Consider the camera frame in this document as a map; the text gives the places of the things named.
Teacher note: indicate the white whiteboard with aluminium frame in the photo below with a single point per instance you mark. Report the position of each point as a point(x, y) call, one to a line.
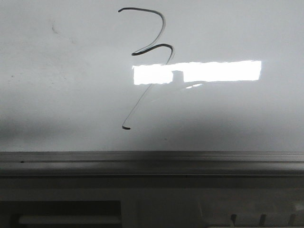
point(151, 87)

